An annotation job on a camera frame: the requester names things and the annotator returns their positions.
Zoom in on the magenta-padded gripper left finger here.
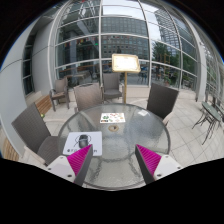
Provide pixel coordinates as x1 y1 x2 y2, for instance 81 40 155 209
46 143 94 187

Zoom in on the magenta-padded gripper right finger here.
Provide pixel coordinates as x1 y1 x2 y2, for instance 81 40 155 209
134 143 183 185

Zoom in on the black computer mouse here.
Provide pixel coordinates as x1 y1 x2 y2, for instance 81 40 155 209
77 133 93 150

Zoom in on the white printed mouse pad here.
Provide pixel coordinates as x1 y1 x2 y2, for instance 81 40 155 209
62 131 104 157

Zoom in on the colourful laminated menu sheet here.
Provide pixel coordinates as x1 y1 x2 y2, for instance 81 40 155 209
99 112 126 124

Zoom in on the wooden slatted bench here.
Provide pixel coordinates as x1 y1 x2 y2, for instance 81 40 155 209
33 94 54 116
1 138 20 163

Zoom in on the brown wicker armchair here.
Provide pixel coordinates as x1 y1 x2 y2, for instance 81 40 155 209
49 77 70 112

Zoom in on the green metal folding table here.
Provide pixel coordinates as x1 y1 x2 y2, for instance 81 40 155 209
191 100 224 145

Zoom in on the gold menu display stand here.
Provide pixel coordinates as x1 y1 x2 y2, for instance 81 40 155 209
111 53 142 105

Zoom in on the brown table centre ring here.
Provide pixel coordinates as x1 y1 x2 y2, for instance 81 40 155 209
107 124 120 132

